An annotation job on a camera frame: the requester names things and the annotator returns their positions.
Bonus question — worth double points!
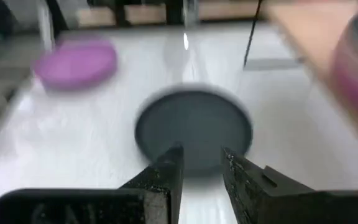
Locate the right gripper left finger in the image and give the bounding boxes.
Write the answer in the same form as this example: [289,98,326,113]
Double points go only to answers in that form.
[0,143,185,224]

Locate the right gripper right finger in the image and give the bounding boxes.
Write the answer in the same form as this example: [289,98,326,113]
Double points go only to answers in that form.
[222,147,358,224]

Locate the purple plate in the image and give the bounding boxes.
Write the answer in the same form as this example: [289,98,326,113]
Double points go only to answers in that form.
[32,36,118,91]

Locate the white table cover sheet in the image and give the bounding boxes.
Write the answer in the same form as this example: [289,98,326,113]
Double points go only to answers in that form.
[0,23,358,224]

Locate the black plate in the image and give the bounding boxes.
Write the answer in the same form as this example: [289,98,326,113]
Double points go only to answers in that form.
[134,83,254,180]

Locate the wooden shelf black metal legs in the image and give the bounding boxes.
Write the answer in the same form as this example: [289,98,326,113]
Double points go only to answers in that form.
[242,0,358,162]

